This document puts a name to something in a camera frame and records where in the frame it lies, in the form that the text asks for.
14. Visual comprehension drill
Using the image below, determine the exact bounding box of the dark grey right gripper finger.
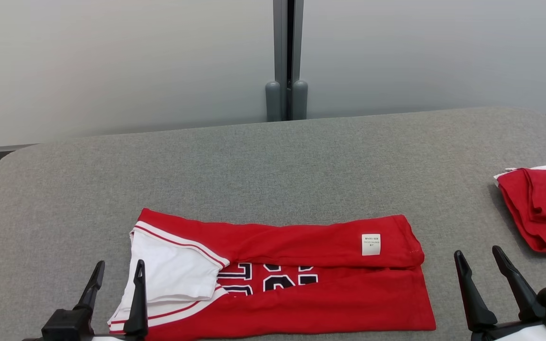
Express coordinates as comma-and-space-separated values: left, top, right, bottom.
454, 250, 498, 332
492, 245, 546, 322

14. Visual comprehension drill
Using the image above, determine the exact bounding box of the red basketball jersey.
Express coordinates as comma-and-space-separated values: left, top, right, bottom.
107, 207, 437, 341

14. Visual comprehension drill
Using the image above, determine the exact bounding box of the grey partition post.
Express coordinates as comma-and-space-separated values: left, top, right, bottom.
265, 0, 309, 122

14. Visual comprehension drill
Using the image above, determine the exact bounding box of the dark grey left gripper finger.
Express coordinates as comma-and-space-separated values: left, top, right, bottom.
123, 260, 149, 338
74, 260, 106, 312

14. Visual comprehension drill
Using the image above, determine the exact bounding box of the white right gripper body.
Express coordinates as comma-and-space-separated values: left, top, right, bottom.
471, 321, 546, 341

